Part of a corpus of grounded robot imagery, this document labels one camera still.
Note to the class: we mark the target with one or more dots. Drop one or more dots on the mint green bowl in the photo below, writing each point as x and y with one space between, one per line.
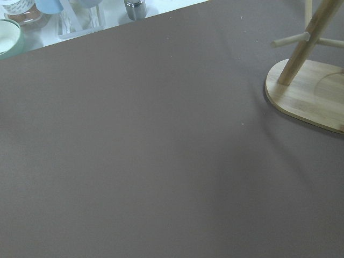
12 39

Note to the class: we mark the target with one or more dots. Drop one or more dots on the brown table mat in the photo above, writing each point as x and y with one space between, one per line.
155 139

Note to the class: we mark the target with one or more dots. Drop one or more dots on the white dish rack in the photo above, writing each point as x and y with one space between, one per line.
79 18

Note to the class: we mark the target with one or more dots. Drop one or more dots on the wooden cup storage rack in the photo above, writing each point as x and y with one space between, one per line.
308 90

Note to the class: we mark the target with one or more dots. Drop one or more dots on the small steel cup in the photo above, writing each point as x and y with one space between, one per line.
136 9

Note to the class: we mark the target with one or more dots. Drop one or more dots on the glass jar with label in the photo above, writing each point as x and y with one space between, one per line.
24 12

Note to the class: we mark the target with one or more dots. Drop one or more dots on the light blue cup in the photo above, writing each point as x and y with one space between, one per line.
49 7

